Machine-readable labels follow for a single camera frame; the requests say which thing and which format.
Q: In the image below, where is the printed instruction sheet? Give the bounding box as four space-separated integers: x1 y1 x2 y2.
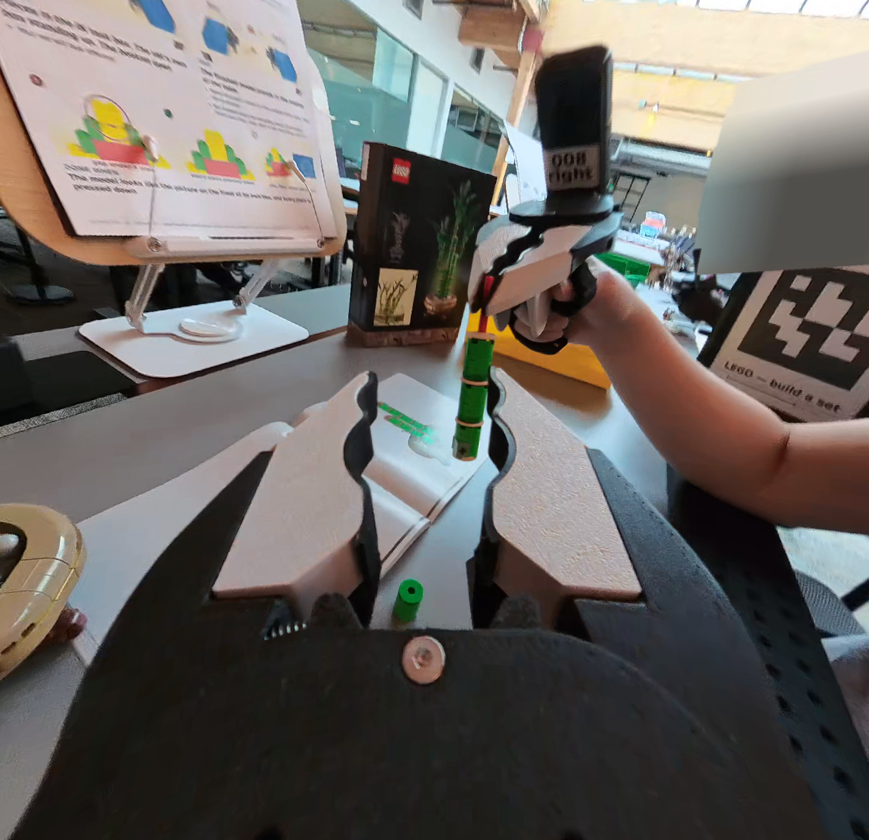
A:
0 0 340 240

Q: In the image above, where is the black white marker sign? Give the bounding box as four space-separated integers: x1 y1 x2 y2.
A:
699 266 869 423

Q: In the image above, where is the black bamboo product box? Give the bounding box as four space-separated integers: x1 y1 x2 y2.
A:
346 142 500 348

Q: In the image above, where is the tan brick pot with stalk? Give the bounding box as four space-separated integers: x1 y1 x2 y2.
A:
0 504 88 681

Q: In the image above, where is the green brick bamboo stalk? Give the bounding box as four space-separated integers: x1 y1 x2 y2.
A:
451 276 497 462

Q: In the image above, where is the yellow bin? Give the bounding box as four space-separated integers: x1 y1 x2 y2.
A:
468 310 612 390

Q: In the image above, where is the grey desk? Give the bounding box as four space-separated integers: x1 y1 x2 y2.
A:
0 324 673 807

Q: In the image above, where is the person's right forearm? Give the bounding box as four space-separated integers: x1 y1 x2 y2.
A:
597 290 869 537

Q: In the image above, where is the black dotted chair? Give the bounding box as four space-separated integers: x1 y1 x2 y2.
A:
668 476 869 840

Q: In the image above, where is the person's right hand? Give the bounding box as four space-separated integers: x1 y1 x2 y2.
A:
540 257 653 348

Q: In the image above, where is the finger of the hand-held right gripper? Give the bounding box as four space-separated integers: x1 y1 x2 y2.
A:
468 218 539 299
485 232 587 319

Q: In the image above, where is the white instruction booklet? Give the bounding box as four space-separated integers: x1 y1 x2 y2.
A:
75 373 491 579

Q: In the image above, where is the small green round brick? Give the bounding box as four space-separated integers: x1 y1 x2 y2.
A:
392 579 425 625

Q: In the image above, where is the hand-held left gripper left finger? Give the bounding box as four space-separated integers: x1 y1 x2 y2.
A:
212 371 380 624

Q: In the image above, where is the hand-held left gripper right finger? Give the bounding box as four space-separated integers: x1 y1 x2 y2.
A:
468 368 645 627

